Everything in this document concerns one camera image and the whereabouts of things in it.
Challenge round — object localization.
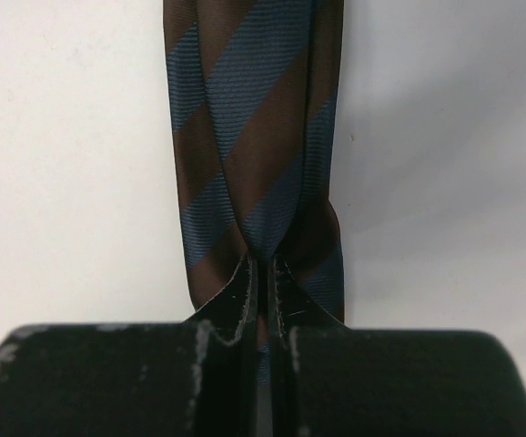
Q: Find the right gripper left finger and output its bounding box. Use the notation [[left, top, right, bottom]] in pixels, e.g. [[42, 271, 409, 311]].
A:
[[187, 256, 258, 436]]

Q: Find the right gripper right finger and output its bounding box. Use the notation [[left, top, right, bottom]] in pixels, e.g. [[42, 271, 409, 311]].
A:
[[268, 255, 345, 436]]

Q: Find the dark striped necktie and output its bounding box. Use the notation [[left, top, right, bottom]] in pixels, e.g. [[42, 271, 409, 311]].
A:
[[159, 0, 350, 370]]

